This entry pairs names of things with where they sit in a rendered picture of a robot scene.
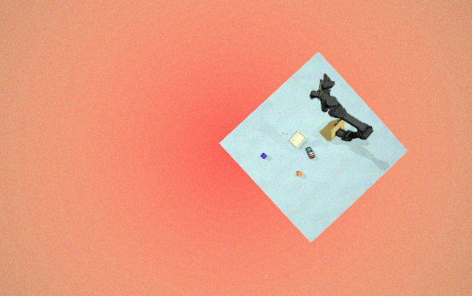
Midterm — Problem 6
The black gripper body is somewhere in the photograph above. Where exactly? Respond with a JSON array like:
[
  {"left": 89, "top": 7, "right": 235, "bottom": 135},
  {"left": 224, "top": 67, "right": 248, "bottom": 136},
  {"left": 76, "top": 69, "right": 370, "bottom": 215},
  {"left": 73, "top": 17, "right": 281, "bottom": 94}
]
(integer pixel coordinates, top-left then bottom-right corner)
[{"left": 320, "top": 81, "right": 334, "bottom": 102}]

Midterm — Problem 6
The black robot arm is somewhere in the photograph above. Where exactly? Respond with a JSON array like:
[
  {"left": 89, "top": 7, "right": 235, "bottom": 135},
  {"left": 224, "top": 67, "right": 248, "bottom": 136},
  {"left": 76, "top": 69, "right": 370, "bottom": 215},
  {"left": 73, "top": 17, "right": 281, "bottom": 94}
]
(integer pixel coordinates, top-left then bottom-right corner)
[{"left": 310, "top": 91, "right": 374, "bottom": 141}]

